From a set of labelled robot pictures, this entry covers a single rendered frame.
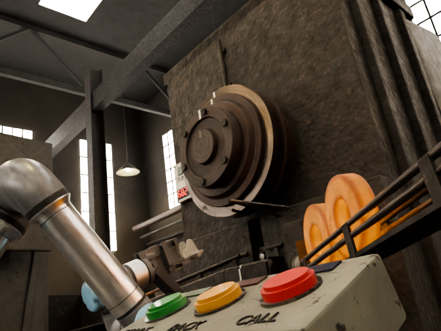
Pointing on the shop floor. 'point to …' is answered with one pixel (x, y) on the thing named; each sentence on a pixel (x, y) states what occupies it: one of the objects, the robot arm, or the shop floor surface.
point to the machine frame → (321, 124)
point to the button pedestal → (300, 306)
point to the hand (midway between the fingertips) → (199, 254)
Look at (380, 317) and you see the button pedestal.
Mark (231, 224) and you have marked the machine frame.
